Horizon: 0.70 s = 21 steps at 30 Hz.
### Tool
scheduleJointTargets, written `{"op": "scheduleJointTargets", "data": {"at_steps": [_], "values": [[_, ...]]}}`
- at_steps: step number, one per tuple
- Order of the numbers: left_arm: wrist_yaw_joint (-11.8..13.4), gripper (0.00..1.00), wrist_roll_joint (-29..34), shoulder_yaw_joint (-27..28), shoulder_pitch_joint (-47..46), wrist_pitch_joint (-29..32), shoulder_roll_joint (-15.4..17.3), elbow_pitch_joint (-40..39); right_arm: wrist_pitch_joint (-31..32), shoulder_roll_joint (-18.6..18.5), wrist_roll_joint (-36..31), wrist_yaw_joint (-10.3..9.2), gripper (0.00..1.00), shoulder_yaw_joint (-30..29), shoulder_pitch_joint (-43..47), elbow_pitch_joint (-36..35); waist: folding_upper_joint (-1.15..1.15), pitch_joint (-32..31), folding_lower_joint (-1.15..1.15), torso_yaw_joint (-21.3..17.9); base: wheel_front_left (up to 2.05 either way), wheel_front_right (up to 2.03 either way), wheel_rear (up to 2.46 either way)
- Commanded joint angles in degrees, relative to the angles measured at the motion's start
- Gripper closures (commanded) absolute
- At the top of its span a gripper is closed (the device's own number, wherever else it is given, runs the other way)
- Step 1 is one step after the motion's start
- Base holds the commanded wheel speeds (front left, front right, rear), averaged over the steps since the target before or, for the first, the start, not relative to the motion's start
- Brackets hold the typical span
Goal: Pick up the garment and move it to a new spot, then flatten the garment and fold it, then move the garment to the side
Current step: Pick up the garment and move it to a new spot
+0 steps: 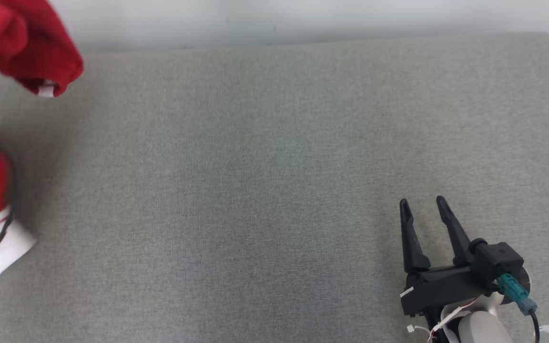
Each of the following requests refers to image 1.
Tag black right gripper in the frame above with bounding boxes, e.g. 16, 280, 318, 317
399, 195, 498, 318

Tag red white basketball jersey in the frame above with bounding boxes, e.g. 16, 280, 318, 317
0, 0, 85, 299

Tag teal connector with black cable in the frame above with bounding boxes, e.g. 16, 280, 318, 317
496, 273, 540, 343

